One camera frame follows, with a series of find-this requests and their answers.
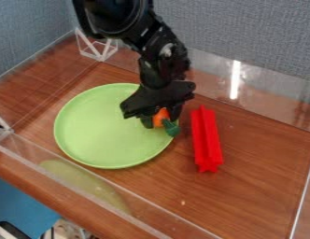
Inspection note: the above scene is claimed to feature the red star-shaped block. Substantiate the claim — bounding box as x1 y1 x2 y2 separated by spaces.
191 105 223 173

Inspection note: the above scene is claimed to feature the green plastic plate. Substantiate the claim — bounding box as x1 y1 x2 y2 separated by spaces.
53 83 172 169

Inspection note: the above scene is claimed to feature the clear acrylic barrier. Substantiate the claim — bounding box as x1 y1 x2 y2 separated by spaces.
0 117 221 239
187 49 310 132

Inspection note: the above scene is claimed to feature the clear acrylic corner bracket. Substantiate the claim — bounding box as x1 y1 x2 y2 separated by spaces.
75 28 119 62

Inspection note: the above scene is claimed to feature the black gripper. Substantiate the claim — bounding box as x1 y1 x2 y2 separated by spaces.
120 60 196 129

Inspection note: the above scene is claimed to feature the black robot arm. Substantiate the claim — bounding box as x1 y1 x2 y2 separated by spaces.
71 0 196 129

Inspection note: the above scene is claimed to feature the orange toy carrot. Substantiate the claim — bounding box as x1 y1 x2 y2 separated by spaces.
152 107 180 137

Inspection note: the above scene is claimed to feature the clear acrylic back barrier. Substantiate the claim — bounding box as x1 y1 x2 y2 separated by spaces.
187 49 310 132

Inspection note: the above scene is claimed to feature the clear acrylic front barrier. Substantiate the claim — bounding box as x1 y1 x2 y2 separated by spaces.
0 117 221 239

